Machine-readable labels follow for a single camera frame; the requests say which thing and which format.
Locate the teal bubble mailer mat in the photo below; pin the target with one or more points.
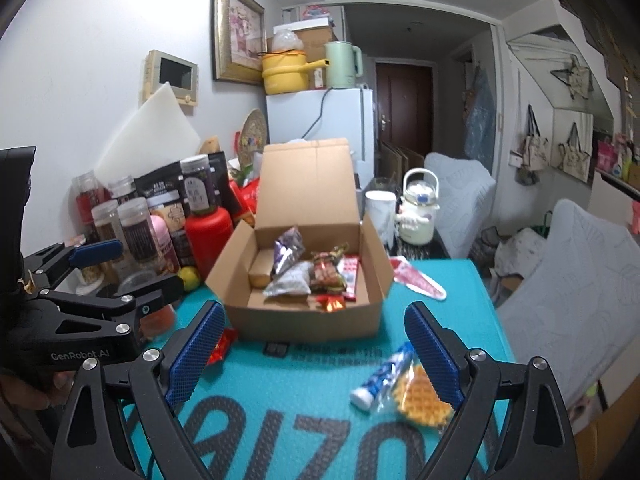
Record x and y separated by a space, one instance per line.
310 385

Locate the blue patterned hanging cloth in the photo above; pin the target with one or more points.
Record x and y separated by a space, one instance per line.
480 120

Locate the red bottle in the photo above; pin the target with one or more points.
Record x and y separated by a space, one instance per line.
210 240

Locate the beige wall intercom panel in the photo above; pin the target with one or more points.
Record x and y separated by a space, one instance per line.
172 75

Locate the white foam board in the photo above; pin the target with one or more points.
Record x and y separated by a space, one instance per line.
150 135

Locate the red candy packet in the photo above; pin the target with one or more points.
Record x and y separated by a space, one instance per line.
330 304

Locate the clear plastic bag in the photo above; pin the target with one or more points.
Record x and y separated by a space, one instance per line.
285 40

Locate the person's left hand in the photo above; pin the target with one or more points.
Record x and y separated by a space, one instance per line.
45 387

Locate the purple silver snack packet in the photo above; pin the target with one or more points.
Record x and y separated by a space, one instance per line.
289 250

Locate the small brown snack box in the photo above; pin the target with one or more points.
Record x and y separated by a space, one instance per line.
260 270

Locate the red gift pack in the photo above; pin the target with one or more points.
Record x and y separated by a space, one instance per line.
245 202

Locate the clear jar brown contents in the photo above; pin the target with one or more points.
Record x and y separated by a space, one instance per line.
105 230

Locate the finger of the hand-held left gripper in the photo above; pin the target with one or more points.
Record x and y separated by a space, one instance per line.
160 290
97 252

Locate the black pouch white label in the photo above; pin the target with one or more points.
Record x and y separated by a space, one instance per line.
160 190

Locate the clear glass cup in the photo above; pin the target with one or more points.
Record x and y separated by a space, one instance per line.
381 184

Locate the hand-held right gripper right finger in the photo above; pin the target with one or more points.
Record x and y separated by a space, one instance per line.
432 355

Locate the clear jar dark label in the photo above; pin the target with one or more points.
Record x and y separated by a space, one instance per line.
140 235

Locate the beige tote bag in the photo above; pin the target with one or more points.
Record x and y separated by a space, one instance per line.
534 147

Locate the yellow green fruit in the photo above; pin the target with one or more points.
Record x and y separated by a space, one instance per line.
190 278

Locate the pale green kettle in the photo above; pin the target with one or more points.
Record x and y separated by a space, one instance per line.
340 65

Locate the round woven tray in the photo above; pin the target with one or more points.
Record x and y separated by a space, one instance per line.
255 130

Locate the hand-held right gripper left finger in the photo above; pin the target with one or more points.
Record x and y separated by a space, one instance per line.
192 355

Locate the brown cardboard carton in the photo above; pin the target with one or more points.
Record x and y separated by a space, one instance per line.
315 42

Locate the dark brown door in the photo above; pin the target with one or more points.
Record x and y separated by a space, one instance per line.
405 105

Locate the clear waffle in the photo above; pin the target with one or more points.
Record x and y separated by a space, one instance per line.
420 402

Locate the black side table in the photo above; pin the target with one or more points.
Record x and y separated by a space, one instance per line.
430 250

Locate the grey covered sofa chair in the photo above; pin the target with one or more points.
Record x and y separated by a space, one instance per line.
570 300
460 200

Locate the white patterned bag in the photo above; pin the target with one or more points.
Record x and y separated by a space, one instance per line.
520 252

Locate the clear glass jar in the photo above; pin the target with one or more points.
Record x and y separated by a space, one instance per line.
137 280

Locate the white cartoon water bottle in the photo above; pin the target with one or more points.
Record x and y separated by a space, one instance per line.
417 215

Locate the large floor cardboard box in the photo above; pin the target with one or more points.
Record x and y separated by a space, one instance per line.
610 435

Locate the yellow pot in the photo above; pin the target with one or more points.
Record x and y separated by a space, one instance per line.
282 77

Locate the blue white snack tube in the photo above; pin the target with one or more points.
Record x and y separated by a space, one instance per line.
380 380

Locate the silver white snack packet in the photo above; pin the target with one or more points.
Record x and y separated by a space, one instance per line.
290 285

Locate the clear jar red contents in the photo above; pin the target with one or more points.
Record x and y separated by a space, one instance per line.
90 195

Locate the leaning cardboard sheets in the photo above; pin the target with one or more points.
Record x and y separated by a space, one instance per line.
400 160

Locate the plain black pouch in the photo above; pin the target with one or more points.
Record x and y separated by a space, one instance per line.
218 175

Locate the white cup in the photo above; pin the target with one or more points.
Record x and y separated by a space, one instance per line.
380 215

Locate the red white snack packet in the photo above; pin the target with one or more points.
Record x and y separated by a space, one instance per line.
351 277

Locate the clear jar dark contents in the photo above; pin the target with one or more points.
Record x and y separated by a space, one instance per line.
122 190

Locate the pink bottle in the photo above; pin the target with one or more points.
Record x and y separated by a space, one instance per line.
164 240

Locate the white fridge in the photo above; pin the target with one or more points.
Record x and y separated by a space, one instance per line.
300 115

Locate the wooden board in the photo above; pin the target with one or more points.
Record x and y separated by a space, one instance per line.
210 145

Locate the pink red snack packet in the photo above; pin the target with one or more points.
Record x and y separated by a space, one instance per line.
420 277

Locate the gold framed picture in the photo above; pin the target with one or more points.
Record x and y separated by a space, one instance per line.
240 30

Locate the row of colourful bottles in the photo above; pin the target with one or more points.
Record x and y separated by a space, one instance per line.
620 160

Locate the brown red candy bag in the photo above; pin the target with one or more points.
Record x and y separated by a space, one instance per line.
327 270

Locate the red yellow snack packet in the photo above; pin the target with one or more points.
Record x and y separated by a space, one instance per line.
223 346

